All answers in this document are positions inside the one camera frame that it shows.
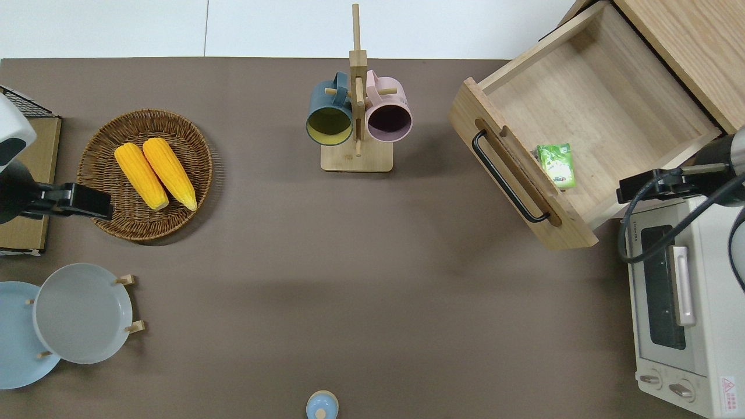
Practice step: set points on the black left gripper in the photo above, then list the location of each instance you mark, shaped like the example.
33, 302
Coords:
87, 203

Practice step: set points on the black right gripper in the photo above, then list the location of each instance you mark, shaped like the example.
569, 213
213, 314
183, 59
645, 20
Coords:
649, 186

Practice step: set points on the light wooden drawer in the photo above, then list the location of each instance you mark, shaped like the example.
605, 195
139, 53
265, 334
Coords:
593, 105

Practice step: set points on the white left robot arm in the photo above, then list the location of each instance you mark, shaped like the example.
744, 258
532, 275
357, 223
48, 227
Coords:
11, 122

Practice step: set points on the round wicker basket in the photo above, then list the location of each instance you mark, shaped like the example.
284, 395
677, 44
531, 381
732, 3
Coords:
105, 145

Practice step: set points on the yellow corn cob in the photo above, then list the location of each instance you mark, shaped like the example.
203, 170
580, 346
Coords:
169, 171
141, 176

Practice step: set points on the brown cardboard box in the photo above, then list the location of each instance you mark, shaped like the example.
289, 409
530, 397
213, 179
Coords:
26, 227

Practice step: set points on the wooden plate rack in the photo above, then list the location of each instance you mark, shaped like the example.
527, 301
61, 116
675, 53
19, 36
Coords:
129, 280

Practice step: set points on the green snack packet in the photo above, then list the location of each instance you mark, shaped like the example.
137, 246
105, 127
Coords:
557, 166

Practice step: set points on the grey plate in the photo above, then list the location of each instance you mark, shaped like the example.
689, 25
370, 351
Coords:
81, 314

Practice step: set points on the wooden cabinet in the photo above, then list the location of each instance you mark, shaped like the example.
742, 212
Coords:
698, 46

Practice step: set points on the light blue plate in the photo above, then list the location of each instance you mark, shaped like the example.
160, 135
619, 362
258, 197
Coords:
14, 337

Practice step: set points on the white toaster oven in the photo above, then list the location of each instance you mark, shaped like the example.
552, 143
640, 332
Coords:
716, 326

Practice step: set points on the silver oven knob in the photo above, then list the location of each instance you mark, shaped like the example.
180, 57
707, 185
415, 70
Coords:
651, 380
681, 391

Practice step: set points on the teal mug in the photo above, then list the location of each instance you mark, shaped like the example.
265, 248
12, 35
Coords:
329, 125

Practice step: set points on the pink mug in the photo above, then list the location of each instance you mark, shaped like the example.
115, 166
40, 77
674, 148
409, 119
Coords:
389, 121

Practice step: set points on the wooden mug tree stand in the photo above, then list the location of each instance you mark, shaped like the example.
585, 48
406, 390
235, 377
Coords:
356, 158

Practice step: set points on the brown table mat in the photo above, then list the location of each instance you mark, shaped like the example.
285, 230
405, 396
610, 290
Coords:
361, 291

